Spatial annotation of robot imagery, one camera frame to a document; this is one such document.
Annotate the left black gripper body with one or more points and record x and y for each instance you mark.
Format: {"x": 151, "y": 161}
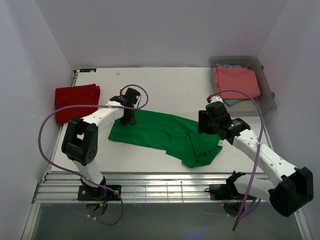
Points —
{"x": 128, "y": 119}

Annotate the folded red t-shirt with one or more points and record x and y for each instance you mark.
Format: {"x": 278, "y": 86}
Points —
{"x": 76, "y": 95}

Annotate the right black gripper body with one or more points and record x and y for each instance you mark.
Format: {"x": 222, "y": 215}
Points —
{"x": 208, "y": 126}

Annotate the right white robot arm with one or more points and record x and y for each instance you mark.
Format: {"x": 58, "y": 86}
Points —
{"x": 288, "y": 189}

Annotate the pink folded t-shirt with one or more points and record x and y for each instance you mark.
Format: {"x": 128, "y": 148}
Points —
{"x": 240, "y": 79}

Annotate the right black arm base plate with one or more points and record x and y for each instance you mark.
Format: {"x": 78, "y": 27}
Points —
{"x": 223, "y": 192}

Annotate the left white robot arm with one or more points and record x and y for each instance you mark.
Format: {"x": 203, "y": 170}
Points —
{"x": 80, "y": 143}

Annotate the clear plastic bin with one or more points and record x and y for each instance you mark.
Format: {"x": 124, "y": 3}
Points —
{"x": 245, "y": 106}

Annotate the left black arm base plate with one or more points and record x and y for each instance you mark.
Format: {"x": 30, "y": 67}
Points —
{"x": 87, "y": 193}

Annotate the aluminium rail frame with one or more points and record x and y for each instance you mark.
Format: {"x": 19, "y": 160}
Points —
{"x": 135, "y": 188}

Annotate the blue label sticker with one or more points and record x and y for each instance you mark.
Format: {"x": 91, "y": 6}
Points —
{"x": 87, "y": 70}

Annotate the green t-shirt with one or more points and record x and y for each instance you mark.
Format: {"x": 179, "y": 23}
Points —
{"x": 177, "y": 136}

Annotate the light blue folded t-shirt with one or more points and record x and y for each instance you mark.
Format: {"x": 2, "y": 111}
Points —
{"x": 229, "y": 102}

